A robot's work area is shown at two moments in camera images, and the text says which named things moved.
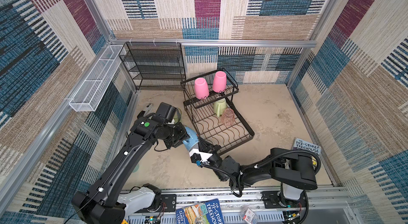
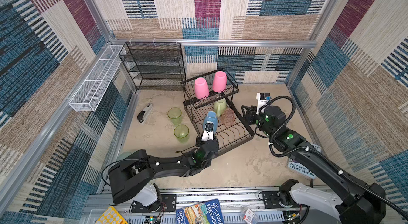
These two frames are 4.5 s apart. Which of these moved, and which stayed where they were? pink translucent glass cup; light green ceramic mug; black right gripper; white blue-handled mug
Moved: black right gripper; white blue-handled mug
Stayed: light green ceramic mug; pink translucent glass cup
